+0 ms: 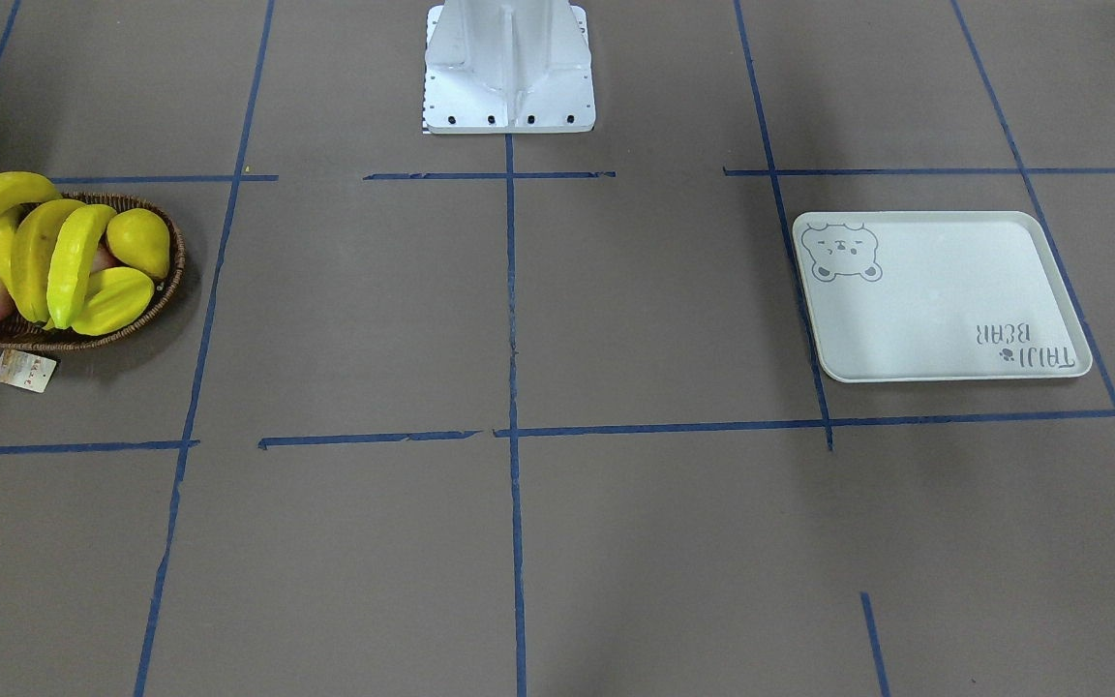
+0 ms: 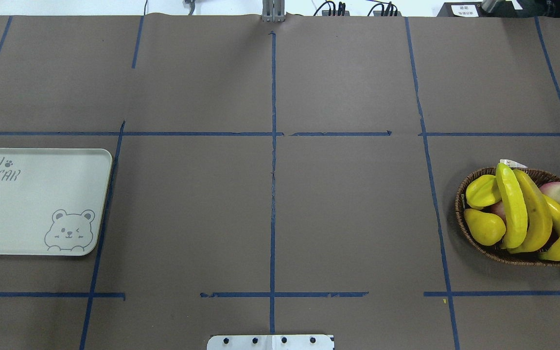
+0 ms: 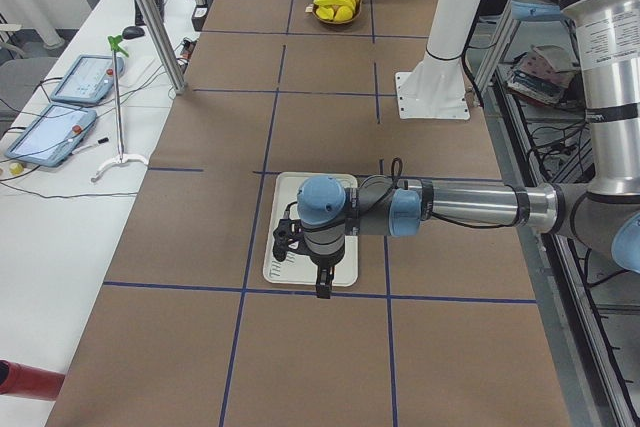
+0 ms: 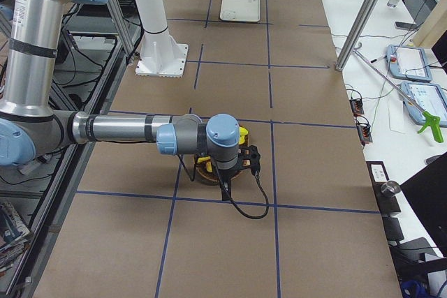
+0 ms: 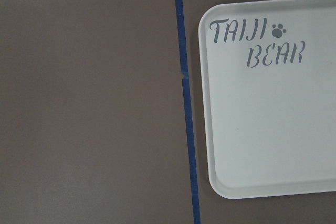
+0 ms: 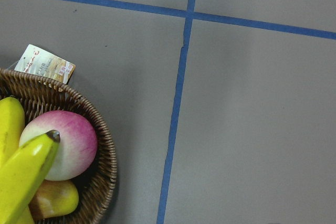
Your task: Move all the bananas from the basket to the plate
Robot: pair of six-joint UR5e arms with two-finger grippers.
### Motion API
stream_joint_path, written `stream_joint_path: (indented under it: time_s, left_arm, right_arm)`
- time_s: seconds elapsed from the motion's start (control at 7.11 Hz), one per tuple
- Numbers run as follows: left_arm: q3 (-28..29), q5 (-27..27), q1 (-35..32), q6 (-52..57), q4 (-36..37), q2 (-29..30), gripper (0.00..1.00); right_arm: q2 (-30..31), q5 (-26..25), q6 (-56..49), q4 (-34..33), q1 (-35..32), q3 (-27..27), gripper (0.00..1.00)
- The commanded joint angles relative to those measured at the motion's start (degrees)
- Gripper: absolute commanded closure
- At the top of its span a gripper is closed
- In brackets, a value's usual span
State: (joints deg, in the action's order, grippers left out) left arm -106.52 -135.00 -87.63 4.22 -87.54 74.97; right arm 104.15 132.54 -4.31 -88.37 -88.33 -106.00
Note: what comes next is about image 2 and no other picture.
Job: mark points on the brown woven wicker basket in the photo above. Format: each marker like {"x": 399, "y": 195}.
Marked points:
{"x": 493, "y": 252}

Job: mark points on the yellow starfruit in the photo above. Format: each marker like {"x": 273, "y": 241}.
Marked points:
{"x": 483, "y": 192}

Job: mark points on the paper price tag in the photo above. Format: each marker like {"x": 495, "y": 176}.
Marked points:
{"x": 512, "y": 164}

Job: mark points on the white bear print tray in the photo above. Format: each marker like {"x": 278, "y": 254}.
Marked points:
{"x": 52, "y": 200}

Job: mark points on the black labelled box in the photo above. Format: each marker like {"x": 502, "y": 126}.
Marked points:
{"x": 470, "y": 9}

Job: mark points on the red and white apple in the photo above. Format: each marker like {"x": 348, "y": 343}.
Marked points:
{"x": 552, "y": 190}

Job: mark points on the grey metal frame post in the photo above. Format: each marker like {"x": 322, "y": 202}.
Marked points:
{"x": 273, "y": 10}

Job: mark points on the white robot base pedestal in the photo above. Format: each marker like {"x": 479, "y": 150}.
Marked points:
{"x": 272, "y": 342}

